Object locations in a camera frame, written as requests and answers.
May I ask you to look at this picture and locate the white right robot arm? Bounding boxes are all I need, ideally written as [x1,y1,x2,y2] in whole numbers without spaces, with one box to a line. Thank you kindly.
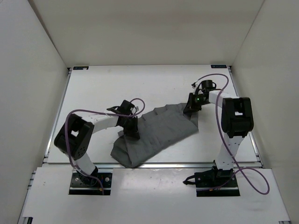
[183,80,254,187]

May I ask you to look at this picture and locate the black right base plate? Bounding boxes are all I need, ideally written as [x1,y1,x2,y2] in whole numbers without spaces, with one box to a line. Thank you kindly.
[183,170,241,197]

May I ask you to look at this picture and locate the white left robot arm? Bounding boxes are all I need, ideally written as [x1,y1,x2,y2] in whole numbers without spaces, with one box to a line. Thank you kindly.
[54,98,140,187]

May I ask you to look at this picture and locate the grey pleated skirt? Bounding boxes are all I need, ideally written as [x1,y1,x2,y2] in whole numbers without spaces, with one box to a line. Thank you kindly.
[110,103,199,168]

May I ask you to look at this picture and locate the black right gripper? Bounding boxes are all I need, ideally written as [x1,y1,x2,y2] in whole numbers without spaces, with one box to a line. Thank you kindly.
[184,93,209,114]

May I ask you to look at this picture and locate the left blue corner label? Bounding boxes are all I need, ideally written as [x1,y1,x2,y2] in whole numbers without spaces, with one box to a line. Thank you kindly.
[72,66,89,70]

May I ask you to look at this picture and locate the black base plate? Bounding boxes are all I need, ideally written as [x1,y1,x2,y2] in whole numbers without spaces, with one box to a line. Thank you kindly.
[69,172,113,196]
[183,170,241,197]

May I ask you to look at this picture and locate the right blue corner label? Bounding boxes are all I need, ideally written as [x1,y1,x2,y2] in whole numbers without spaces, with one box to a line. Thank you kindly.
[211,64,227,69]

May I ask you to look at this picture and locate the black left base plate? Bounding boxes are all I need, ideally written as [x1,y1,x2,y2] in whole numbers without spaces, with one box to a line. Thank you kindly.
[69,172,113,196]

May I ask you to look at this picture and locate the blue corner label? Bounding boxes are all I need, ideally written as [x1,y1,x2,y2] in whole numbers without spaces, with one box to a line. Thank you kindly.
[211,64,227,69]
[72,66,89,70]

